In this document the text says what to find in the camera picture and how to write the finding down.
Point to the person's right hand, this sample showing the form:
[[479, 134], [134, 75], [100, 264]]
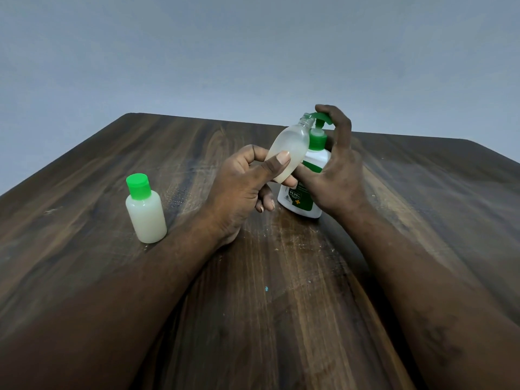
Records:
[[341, 182]]

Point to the person's left hand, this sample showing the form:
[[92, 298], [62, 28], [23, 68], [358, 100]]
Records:
[[233, 194]]

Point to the white hand sanitizer pump bottle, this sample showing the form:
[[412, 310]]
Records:
[[304, 205]]

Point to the small clear bottle white cap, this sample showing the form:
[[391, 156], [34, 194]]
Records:
[[290, 142]]

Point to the small clear bottle green-capped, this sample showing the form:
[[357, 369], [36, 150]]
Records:
[[146, 221]]

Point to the green bottle cap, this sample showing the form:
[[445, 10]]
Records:
[[138, 186]]

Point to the person's left forearm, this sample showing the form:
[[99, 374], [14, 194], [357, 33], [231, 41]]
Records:
[[109, 304]]

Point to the person's right forearm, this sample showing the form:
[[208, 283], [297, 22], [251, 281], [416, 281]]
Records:
[[438, 296]]

